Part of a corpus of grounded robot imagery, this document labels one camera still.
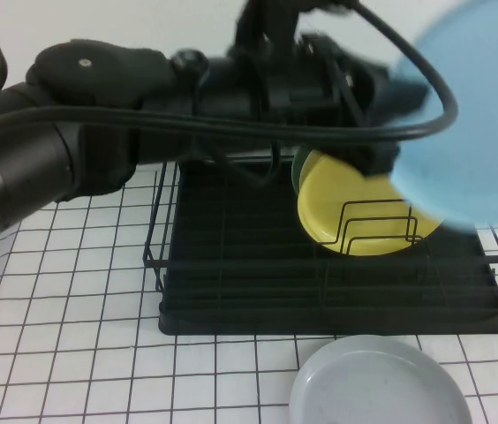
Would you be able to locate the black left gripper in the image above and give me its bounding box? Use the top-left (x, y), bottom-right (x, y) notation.
top-left (268, 34), bottom-right (431, 178)

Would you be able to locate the light blue plate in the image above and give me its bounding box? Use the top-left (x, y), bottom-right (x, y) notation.
top-left (388, 0), bottom-right (498, 233)

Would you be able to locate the yellow plate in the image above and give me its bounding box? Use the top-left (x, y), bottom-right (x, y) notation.
top-left (297, 152), bottom-right (447, 258)

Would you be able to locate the green plate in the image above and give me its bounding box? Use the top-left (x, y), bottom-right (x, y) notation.
top-left (290, 148), bottom-right (316, 195)

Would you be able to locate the grey plate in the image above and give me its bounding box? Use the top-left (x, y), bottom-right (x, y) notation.
top-left (288, 334), bottom-right (472, 424)

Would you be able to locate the white black-grid tablecloth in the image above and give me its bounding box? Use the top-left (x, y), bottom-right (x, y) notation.
top-left (0, 165), bottom-right (498, 424)

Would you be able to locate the thick black cable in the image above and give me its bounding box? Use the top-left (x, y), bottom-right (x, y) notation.
top-left (0, 0), bottom-right (460, 154)

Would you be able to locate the thin black wire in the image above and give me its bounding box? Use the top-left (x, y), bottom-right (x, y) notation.
top-left (204, 136), bottom-right (283, 189)

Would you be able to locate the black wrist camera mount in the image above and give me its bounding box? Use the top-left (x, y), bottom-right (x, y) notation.
top-left (233, 0), bottom-right (358, 49)

